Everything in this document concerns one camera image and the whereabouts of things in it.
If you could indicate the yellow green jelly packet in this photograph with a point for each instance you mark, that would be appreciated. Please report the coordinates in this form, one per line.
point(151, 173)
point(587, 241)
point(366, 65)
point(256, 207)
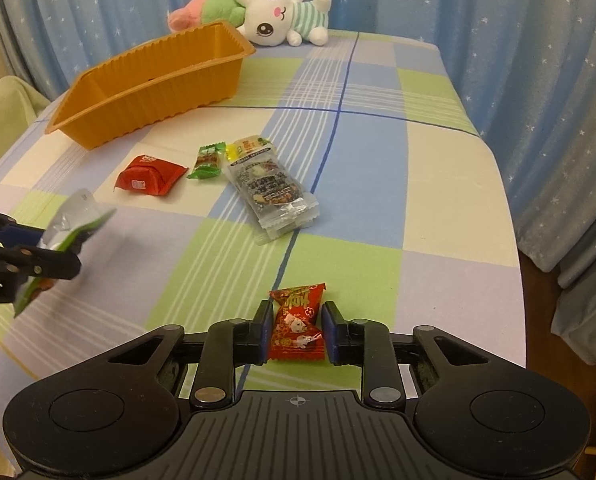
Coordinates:
point(248, 147)

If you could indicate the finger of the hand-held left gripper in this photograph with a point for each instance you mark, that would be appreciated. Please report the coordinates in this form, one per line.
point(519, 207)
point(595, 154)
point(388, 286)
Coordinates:
point(23, 235)
point(53, 265)

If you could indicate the pink green carrot plush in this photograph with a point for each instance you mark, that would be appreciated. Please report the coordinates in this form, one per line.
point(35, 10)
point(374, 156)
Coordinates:
point(203, 10)

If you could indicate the small green snack packet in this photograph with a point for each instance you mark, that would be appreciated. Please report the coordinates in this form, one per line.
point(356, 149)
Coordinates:
point(207, 160)

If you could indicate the light green cloth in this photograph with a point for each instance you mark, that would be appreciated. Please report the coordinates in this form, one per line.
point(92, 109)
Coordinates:
point(3, 110)

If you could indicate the blue starry curtain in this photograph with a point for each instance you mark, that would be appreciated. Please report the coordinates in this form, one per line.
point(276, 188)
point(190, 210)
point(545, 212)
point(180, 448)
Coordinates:
point(478, 10)

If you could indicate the clear nut packet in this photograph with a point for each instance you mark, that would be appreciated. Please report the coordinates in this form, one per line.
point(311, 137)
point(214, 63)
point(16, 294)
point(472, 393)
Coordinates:
point(283, 234)
point(268, 185)

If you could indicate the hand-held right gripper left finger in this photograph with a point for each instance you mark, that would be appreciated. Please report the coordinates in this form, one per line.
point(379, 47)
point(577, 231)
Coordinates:
point(265, 332)

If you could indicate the white bunny plush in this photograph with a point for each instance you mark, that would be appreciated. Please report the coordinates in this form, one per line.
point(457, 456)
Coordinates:
point(273, 15)

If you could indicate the plaid tablecloth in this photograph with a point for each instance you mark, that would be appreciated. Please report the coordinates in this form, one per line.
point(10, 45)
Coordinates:
point(378, 210)

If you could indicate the grey lace-trimmed curtain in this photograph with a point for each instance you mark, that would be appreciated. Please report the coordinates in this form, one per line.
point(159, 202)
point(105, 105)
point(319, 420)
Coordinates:
point(588, 310)

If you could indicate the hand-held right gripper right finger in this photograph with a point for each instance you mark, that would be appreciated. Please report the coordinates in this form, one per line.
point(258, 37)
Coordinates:
point(330, 335)

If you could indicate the orange plastic tray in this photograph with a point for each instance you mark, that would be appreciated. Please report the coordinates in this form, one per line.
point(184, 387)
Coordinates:
point(143, 100)

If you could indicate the large green snack packet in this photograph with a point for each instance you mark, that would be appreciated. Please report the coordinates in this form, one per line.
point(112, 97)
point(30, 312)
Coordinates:
point(73, 215)

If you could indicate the red cartoon print candy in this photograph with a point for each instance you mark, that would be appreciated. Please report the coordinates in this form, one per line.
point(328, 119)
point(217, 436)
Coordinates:
point(295, 320)

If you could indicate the plain red snack packet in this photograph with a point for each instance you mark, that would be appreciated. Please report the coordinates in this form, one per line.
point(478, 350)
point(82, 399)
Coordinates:
point(148, 175)

